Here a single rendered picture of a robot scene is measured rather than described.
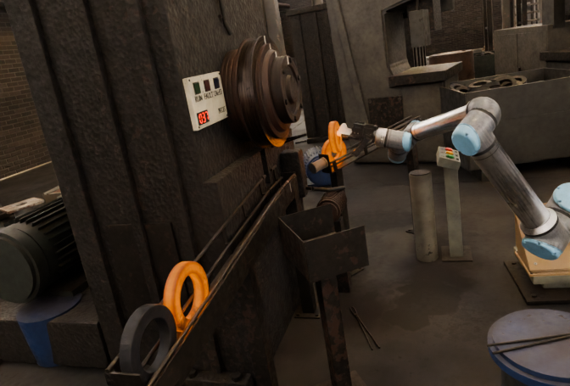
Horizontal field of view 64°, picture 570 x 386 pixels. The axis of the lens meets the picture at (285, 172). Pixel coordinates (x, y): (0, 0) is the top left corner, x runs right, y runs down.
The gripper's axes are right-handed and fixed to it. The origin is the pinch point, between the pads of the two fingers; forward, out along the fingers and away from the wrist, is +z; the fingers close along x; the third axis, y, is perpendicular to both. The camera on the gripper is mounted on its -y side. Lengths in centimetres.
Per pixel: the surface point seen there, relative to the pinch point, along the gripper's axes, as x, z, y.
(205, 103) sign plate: 72, 37, 19
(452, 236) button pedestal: -30, -70, -53
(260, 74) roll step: 51, 25, 30
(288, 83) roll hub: 39.2, 16.0, 26.2
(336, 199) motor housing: 7.2, -6.9, -31.9
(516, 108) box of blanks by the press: -169, -111, 5
